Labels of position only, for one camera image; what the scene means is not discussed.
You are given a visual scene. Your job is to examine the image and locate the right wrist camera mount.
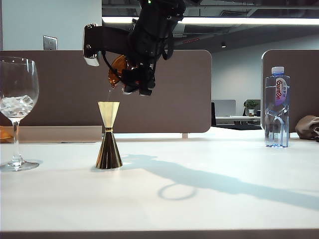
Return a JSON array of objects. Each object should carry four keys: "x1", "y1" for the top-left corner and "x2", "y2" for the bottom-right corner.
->
[{"x1": 83, "y1": 22, "x2": 134, "y2": 67}]

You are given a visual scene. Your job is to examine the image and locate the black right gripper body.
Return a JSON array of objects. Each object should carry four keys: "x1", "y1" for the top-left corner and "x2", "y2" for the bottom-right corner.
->
[{"x1": 127, "y1": 14, "x2": 180, "y2": 69}]

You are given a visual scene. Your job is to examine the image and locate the crumpled brown cloth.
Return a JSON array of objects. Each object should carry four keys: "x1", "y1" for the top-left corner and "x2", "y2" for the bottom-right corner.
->
[{"x1": 295, "y1": 115, "x2": 319, "y2": 143}]

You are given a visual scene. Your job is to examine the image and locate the grey cable tray lid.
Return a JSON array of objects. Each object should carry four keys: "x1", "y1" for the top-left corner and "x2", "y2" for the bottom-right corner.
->
[{"x1": 9, "y1": 125, "x2": 103, "y2": 144}]

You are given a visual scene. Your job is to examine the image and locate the metal wall outlet plate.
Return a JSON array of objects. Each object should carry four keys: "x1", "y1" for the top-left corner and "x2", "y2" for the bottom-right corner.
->
[{"x1": 43, "y1": 35, "x2": 58, "y2": 51}]

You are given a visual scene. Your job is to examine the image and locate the small amber glass measuring cup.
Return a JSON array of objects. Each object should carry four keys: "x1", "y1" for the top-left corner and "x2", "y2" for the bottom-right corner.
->
[{"x1": 107, "y1": 55, "x2": 140, "y2": 90}]

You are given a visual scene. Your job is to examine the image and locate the brown desk partition panel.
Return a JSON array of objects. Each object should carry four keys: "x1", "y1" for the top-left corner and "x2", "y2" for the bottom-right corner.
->
[
  {"x1": 0, "y1": 49, "x2": 212, "y2": 134},
  {"x1": 261, "y1": 49, "x2": 319, "y2": 132}
]

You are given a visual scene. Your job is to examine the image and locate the potted green plant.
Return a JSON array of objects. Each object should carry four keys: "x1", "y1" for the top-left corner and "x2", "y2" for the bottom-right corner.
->
[{"x1": 243, "y1": 100, "x2": 260, "y2": 117}]

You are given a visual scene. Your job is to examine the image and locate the gold metal jigger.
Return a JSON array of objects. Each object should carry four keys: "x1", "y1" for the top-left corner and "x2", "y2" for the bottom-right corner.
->
[{"x1": 95, "y1": 101, "x2": 124, "y2": 170}]

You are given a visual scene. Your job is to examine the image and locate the white background desk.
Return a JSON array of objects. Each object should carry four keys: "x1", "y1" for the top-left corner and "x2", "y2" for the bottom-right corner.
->
[{"x1": 215, "y1": 115, "x2": 262, "y2": 130}]

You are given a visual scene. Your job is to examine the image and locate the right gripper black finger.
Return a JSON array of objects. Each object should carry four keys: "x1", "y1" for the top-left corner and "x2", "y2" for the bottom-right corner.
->
[
  {"x1": 122, "y1": 68, "x2": 141, "y2": 96},
  {"x1": 139, "y1": 65, "x2": 157, "y2": 97}
]

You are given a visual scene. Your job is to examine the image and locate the long ceiling light strip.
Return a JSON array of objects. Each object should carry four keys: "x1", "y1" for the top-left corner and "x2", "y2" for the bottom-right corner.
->
[{"x1": 101, "y1": 16, "x2": 319, "y2": 26}]

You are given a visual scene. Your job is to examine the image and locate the pale background desk divider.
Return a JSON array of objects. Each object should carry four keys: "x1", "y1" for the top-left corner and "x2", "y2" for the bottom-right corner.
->
[{"x1": 211, "y1": 99, "x2": 236, "y2": 117}]

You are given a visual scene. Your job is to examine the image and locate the black office chair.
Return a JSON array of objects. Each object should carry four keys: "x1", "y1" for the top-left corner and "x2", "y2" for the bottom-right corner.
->
[{"x1": 211, "y1": 101, "x2": 217, "y2": 127}]

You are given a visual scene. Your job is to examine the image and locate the clear wine glass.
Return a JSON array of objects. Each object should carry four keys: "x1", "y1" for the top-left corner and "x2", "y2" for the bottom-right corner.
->
[{"x1": 0, "y1": 56, "x2": 40, "y2": 172}]

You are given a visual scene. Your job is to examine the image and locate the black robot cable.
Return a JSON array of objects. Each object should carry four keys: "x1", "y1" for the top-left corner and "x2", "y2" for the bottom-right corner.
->
[{"x1": 101, "y1": 49, "x2": 123, "y2": 79}]

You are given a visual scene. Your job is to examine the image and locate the clear plastic water bottle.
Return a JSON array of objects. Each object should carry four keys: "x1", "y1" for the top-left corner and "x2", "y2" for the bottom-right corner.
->
[{"x1": 264, "y1": 66, "x2": 291, "y2": 149}]

